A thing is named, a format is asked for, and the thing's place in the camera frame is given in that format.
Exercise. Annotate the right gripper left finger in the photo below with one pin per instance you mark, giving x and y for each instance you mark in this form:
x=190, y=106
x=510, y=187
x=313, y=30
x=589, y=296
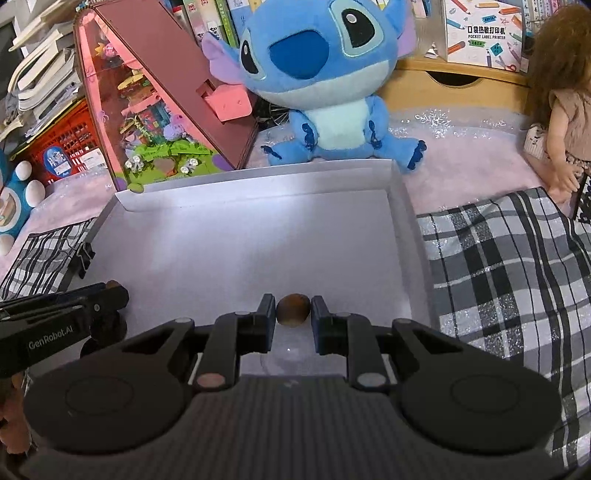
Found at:
x=231, y=336

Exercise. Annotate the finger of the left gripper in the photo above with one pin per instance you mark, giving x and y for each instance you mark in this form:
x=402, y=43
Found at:
x=102, y=303

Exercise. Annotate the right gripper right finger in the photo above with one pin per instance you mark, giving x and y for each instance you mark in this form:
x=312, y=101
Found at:
x=351, y=336

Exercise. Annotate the black round puck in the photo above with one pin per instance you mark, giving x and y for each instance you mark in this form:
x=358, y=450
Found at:
x=104, y=332

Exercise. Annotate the brown wooden knob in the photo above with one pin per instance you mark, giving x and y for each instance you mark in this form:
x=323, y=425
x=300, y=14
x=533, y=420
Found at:
x=293, y=310

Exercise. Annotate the person left hand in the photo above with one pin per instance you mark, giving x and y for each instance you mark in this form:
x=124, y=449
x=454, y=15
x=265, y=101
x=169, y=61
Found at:
x=15, y=434

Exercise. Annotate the black binder clip on box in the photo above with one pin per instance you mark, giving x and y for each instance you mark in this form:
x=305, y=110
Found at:
x=81, y=260

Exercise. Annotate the white shallow cardboard box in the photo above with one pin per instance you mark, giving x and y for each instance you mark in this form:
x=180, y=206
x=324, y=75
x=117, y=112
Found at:
x=200, y=248

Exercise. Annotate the Doraemon plush toy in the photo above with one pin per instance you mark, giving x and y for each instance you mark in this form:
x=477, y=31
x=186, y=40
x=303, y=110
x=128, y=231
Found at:
x=20, y=194

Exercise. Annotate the red plastic crate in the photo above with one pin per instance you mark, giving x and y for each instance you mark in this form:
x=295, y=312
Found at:
x=67, y=147

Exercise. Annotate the black white plaid cloth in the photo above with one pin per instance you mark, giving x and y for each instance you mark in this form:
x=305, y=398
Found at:
x=496, y=388

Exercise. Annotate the pink triangular miniature house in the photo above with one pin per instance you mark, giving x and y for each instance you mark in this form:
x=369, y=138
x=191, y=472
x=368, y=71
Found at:
x=158, y=112

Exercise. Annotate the stack of books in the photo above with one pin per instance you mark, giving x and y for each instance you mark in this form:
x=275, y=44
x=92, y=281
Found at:
x=45, y=81

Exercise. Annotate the wooden drawer box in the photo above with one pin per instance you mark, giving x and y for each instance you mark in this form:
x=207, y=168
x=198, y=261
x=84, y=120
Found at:
x=419, y=82

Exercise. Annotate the Stitch plush toy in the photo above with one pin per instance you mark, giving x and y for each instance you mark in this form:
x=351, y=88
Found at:
x=324, y=61

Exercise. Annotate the brown haired doll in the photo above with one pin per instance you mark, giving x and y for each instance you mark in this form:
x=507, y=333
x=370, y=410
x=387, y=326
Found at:
x=557, y=144

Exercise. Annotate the white pencil pattern box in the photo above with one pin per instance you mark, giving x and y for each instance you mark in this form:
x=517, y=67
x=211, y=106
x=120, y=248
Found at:
x=487, y=33

